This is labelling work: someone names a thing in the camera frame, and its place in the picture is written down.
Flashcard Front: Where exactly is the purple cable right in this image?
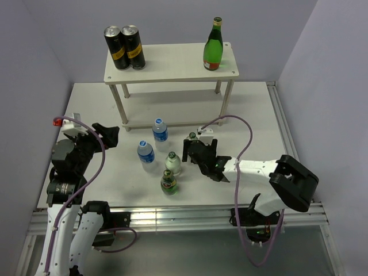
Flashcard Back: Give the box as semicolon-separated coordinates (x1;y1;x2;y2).
201;114;285;267

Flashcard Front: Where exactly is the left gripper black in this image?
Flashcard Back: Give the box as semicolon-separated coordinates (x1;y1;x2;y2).
66;122;118;174

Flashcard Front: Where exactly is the black can left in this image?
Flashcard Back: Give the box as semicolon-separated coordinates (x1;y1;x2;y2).
103;26;130;70

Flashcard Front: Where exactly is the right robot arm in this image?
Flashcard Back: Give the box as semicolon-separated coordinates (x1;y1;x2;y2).
182;139;319;227

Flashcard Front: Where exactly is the purple cable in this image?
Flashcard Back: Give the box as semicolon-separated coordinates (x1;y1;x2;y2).
43;115;137;274
201;114;285;267

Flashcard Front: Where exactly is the water bottle blue label front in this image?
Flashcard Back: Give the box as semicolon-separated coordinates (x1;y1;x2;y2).
137;140;157;173

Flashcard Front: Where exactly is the green glass bottle tall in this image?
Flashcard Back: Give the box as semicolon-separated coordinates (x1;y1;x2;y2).
203;17;223;71

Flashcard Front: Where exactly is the black can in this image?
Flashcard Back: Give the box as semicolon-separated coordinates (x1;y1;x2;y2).
122;25;146;70
103;26;130;70

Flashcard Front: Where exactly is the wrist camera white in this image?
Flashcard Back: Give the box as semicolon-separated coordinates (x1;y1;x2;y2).
53;119;87;137
197;126;214;146

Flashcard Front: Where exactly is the black can right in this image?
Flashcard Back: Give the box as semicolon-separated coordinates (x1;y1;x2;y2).
122;25;146;70

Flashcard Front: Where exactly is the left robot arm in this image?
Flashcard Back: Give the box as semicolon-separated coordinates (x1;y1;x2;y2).
36;116;120;275

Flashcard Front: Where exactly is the water bottle blue label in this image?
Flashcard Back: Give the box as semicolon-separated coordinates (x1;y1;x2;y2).
137;140;157;173
152;118;169;152

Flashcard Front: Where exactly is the water bottle blue label rear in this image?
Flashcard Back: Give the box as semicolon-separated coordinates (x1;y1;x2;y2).
152;118;169;152

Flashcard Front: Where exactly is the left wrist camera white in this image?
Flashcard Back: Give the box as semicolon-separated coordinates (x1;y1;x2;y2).
53;119;87;137

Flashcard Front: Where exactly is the aluminium frame rail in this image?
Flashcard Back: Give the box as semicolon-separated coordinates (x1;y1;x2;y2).
15;82;337;275

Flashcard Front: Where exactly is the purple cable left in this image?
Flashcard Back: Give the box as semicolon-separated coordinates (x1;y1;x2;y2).
43;115;137;274

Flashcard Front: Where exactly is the white two-tier shelf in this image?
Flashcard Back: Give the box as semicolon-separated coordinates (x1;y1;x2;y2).
103;42;239;131

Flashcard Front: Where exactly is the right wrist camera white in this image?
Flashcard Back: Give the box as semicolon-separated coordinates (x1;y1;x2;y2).
197;126;214;146

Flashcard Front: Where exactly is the green glass bottle front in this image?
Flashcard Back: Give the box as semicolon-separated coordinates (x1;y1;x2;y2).
160;169;178;196

